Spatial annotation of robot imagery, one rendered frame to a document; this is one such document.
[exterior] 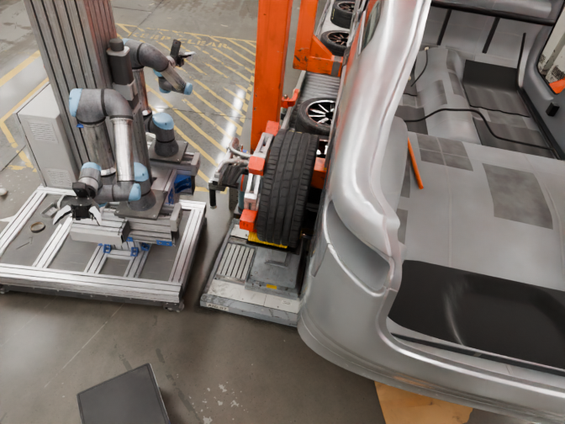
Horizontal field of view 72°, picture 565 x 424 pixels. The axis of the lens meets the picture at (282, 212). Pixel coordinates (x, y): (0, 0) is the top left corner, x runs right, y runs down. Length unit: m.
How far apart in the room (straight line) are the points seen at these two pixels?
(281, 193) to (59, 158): 1.18
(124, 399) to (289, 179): 1.30
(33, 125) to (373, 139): 1.67
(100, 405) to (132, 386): 0.15
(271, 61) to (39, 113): 1.23
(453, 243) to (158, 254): 1.83
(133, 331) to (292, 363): 1.01
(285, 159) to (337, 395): 1.41
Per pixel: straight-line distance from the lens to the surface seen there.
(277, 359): 2.56
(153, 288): 2.58
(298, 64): 4.47
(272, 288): 2.61
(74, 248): 2.93
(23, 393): 2.71
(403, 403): 2.63
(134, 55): 2.30
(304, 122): 3.58
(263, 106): 2.52
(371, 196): 1.07
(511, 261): 2.23
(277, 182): 1.93
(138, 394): 2.15
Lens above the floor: 2.30
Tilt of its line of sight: 44 degrees down
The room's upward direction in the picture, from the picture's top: 8 degrees clockwise
